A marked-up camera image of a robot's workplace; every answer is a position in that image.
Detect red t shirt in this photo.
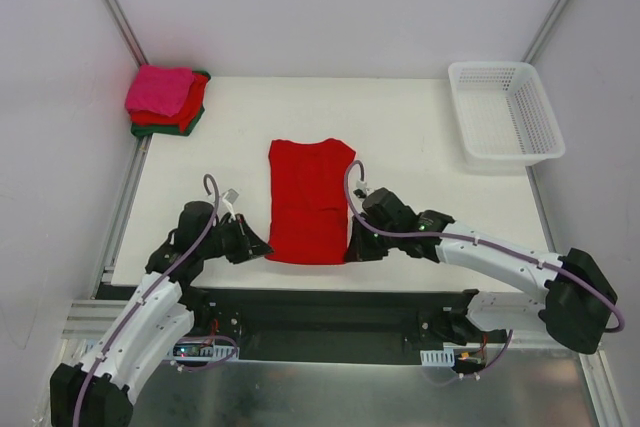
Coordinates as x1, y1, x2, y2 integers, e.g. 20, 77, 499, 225
267, 138, 356, 265
130, 71, 211, 133

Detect white plastic basket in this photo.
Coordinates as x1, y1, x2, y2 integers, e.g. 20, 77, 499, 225
448, 61, 566, 173

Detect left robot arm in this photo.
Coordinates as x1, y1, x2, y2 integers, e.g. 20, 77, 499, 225
49, 201, 273, 426

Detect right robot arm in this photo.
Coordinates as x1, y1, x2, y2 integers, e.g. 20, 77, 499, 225
345, 187, 621, 354

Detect folded red t shirt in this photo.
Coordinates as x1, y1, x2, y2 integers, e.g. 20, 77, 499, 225
130, 71, 211, 133

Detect folded green t shirt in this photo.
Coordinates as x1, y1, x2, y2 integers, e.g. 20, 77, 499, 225
130, 100, 205, 138

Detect folded pink t shirt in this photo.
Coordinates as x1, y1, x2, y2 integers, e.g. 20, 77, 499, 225
125, 65, 194, 117

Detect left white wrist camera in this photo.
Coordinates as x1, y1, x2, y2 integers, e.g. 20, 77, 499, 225
220, 188, 239, 219

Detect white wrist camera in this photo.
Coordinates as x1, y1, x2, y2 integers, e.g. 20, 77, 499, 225
353, 179, 370, 199
220, 188, 239, 219

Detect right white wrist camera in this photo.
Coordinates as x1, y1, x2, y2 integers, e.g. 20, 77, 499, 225
353, 179, 370, 199

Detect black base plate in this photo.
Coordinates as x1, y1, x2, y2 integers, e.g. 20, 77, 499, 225
181, 287, 507, 365

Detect left grey cable duct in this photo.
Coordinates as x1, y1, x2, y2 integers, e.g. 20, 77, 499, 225
168, 342, 240, 362

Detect grey cable duct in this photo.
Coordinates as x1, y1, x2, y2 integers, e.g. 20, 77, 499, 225
168, 342, 240, 362
420, 348, 456, 368

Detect right grey cable duct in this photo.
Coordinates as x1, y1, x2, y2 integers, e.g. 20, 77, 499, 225
420, 348, 456, 368

